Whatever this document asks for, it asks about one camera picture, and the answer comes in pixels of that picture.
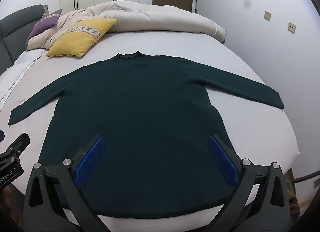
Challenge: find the purple pillow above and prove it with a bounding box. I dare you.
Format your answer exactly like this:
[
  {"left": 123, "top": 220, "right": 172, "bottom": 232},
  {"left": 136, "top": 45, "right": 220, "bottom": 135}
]
[{"left": 25, "top": 9, "right": 63, "bottom": 47}]

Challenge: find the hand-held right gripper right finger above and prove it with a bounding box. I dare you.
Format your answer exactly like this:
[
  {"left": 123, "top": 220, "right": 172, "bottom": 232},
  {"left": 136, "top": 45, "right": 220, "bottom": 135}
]
[{"left": 200, "top": 134, "right": 292, "bottom": 232}]

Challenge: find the white pillow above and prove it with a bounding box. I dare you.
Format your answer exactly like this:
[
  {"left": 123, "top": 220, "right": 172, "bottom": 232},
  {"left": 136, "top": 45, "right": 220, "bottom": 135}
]
[{"left": 0, "top": 49, "right": 48, "bottom": 112}]

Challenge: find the black cable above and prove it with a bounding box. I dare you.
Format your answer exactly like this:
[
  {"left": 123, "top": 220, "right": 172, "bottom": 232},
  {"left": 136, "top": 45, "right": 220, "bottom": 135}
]
[{"left": 290, "top": 172, "right": 314, "bottom": 185}]

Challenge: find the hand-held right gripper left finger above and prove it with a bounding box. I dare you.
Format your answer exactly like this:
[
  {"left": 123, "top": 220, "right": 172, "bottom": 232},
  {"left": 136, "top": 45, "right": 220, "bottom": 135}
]
[{"left": 24, "top": 134, "right": 110, "bottom": 232}]

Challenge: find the dark green sweater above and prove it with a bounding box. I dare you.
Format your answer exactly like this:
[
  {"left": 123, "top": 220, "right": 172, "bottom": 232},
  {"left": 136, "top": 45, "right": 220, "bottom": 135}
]
[{"left": 8, "top": 50, "right": 285, "bottom": 219}]

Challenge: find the beige duvet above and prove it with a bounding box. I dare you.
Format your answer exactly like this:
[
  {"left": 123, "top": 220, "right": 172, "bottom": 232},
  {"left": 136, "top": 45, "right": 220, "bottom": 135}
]
[{"left": 27, "top": 0, "right": 227, "bottom": 51}]

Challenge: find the bed with white sheet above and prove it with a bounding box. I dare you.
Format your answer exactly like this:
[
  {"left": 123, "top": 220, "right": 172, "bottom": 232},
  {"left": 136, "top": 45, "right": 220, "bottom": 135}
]
[{"left": 0, "top": 32, "right": 300, "bottom": 232}]

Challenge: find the grey padded headboard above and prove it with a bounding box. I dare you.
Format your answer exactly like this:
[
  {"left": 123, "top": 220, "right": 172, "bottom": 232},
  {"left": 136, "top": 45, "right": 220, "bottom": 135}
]
[{"left": 0, "top": 4, "right": 49, "bottom": 75}]

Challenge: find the yellow pillow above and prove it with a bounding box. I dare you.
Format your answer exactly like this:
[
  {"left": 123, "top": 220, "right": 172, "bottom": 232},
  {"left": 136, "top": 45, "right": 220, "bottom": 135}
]
[{"left": 46, "top": 18, "right": 118, "bottom": 58}]

